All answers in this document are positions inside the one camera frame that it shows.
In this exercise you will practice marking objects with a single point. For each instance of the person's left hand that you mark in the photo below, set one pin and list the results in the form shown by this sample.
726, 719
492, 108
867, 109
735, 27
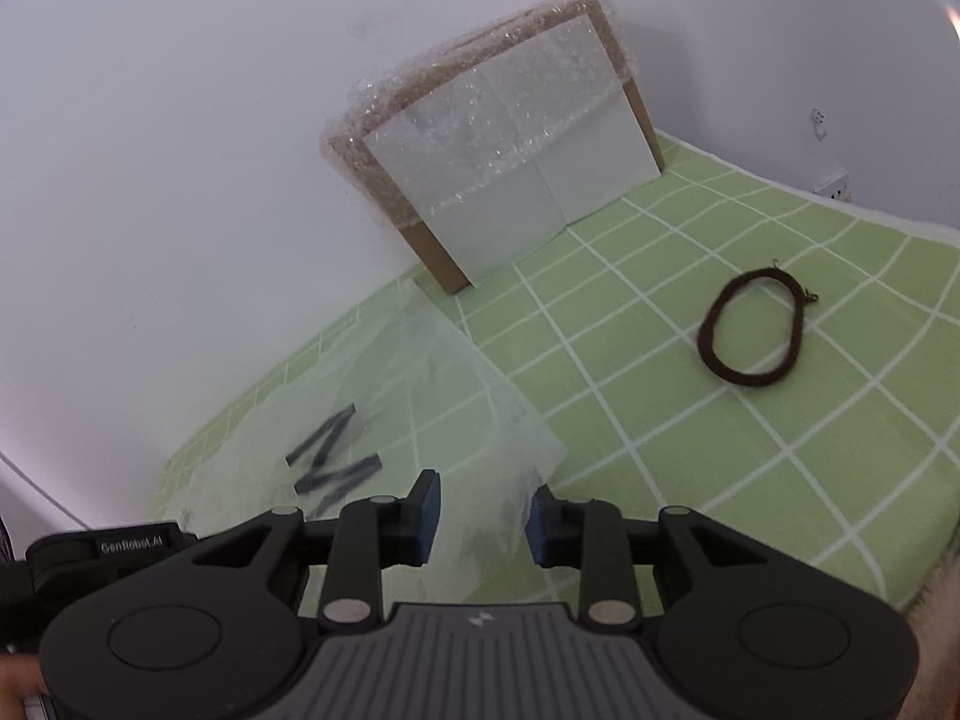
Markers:
16, 676

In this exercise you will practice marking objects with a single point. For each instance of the cardboard box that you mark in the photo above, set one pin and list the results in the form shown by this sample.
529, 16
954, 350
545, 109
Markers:
431, 255

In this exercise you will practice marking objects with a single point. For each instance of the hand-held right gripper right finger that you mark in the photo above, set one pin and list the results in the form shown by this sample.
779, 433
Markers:
534, 529

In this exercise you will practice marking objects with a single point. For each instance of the bubble wrap sheet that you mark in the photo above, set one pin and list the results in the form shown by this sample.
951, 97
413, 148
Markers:
420, 90

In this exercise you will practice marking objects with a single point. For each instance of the small white wall socket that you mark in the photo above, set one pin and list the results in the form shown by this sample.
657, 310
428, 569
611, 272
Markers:
820, 122

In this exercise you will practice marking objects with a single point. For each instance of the wide white wall socket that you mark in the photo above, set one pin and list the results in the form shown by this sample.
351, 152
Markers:
836, 186

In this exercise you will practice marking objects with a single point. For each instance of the translucent plastic shopping bag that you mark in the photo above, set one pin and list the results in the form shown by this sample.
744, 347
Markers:
450, 390

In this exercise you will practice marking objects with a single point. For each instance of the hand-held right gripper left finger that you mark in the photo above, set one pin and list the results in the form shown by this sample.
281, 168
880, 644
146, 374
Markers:
429, 514

